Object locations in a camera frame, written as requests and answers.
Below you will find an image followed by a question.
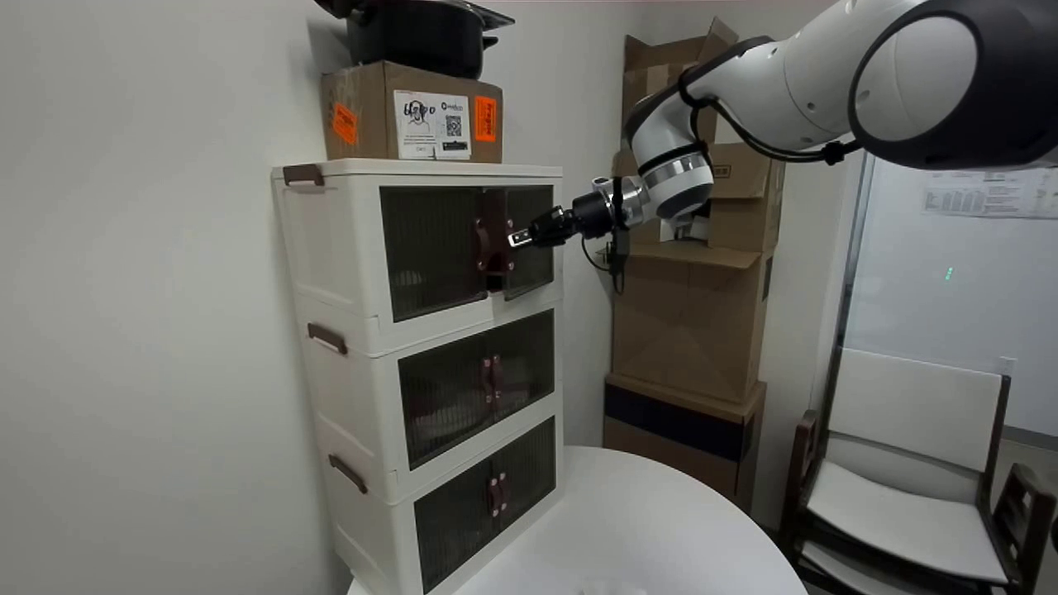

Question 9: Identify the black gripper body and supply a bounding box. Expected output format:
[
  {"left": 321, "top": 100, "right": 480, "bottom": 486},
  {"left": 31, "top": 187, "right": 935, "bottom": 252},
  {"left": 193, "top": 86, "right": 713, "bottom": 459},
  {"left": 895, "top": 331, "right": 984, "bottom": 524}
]
[{"left": 554, "top": 187, "right": 626, "bottom": 244}]

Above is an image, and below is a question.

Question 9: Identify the dark transparent cabinet door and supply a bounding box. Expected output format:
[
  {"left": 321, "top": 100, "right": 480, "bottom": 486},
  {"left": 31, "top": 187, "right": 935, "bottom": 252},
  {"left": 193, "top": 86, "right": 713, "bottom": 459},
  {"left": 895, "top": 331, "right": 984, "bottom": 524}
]
[
  {"left": 378, "top": 182, "right": 489, "bottom": 328},
  {"left": 396, "top": 343, "right": 496, "bottom": 474},
  {"left": 480, "top": 182, "right": 558, "bottom": 304},
  {"left": 496, "top": 414, "right": 563, "bottom": 531},
  {"left": 489, "top": 306, "right": 558, "bottom": 427},
  {"left": 409, "top": 474, "right": 502, "bottom": 595}
]

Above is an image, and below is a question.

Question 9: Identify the large creased cardboard box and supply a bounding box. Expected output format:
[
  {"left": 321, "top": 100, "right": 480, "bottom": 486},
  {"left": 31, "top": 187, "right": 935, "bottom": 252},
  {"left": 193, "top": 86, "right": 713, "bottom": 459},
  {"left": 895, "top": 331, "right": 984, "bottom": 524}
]
[{"left": 605, "top": 244, "right": 774, "bottom": 411}]

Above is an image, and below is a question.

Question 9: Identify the cardboard box with cutout hole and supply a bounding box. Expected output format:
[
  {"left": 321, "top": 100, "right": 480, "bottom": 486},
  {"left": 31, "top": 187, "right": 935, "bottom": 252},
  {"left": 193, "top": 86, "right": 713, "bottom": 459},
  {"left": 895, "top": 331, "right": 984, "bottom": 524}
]
[{"left": 611, "top": 140, "right": 791, "bottom": 274}]

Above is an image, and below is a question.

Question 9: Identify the plain brown cardboard box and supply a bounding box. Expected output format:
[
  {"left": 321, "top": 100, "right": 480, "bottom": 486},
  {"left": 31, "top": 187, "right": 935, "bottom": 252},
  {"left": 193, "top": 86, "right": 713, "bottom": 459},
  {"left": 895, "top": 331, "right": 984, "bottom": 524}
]
[{"left": 622, "top": 28, "right": 744, "bottom": 152}]

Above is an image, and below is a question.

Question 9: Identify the cardboard box with orange sticker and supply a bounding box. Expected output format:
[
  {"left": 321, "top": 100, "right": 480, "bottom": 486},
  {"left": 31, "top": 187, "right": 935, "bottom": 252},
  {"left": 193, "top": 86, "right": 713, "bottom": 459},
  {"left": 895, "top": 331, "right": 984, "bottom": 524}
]
[{"left": 317, "top": 58, "right": 508, "bottom": 166}]

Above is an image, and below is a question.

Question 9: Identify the black cooking pot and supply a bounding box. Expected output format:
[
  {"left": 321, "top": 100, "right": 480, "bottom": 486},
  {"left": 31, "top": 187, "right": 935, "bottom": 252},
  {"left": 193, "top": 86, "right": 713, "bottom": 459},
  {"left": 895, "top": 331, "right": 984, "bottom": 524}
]
[{"left": 313, "top": 0, "right": 519, "bottom": 84}]

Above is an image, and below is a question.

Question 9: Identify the cardboard box with black stripe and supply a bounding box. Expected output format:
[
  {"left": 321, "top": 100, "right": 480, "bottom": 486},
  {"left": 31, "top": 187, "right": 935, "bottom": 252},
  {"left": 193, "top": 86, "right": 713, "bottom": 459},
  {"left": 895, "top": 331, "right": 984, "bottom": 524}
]
[{"left": 599, "top": 371, "right": 770, "bottom": 513}]

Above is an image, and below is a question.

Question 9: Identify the printed paper poster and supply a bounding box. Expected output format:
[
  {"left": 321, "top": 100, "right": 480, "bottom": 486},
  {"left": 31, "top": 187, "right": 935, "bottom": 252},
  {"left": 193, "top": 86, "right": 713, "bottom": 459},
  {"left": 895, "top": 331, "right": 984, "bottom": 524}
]
[{"left": 923, "top": 163, "right": 1058, "bottom": 224}]

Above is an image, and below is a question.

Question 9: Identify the chair with white cushions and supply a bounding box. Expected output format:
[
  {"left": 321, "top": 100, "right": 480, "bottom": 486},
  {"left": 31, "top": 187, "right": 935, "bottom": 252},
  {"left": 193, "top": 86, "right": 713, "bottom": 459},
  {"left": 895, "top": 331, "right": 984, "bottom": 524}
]
[{"left": 778, "top": 346, "right": 1058, "bottom": 595}]

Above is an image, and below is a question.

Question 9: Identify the white stacked cabinet frame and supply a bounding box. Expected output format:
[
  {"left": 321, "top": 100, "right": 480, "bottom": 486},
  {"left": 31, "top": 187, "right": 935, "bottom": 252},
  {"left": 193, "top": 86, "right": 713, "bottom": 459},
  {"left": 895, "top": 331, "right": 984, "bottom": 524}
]
[{"left": 270, "top": 156, "right": 570, "bottom": 595}]

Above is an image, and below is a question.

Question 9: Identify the brown cabinet side handle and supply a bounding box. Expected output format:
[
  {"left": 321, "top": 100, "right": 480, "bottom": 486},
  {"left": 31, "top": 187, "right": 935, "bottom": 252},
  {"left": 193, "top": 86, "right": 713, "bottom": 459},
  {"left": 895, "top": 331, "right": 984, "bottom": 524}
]
[
  {"left": 280, "top": 163, "right": 330, "bottom": 187},
  {"left": 305, "top": 320, "right": 355, "bottom": 359},
  {"left": 325, "top": 449, "right": 373, "bottom": 498}
]

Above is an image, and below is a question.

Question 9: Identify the white wall whiteboard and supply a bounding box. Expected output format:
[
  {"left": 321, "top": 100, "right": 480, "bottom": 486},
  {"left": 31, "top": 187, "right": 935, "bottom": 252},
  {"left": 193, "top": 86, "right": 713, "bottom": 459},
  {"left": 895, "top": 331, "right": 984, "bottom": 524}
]
[{"left": 843, "top": 152, "right": 1058, "bottom": 443}]

